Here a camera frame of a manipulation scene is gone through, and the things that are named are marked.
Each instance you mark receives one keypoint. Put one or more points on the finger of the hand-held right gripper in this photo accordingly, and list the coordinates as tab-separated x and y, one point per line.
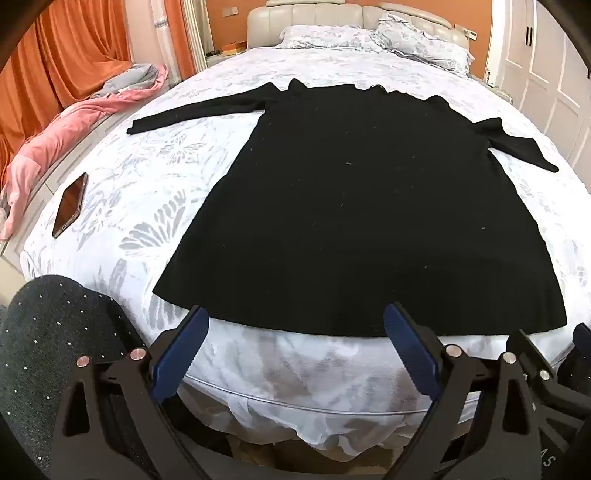
582	341
531	357

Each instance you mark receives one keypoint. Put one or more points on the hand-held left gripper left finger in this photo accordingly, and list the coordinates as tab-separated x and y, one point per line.
180	350

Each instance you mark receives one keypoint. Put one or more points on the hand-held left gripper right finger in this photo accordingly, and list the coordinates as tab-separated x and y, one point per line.
413	350

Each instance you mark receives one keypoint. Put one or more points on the black long-sleeved dress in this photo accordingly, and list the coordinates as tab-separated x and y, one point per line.
351	207

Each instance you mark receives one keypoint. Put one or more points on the person's dark studded pants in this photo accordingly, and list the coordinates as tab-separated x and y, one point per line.
51	332

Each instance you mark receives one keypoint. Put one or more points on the white butterfly print bedsheet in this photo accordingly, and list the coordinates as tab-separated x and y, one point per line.
152	184

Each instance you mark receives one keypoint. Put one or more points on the smartphone with clear case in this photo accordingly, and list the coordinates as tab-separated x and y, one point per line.
70	205

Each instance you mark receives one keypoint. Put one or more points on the pink blanket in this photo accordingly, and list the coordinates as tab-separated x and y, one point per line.
46	138

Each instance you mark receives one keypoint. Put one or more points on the white wardrobe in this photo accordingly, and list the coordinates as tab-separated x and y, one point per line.
545	69

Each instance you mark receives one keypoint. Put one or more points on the grey cloth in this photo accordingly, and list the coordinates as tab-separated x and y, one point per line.
124	78

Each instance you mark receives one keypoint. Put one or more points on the white grey floral pillow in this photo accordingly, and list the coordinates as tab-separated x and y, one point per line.
323	38
415	41

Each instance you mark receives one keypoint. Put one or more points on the white sheer curtain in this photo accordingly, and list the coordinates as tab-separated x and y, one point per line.
194	32

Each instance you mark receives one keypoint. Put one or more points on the orange curtain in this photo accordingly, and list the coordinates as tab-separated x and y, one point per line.
69	46

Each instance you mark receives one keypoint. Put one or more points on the cream padded headboard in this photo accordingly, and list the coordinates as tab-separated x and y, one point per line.
323	18

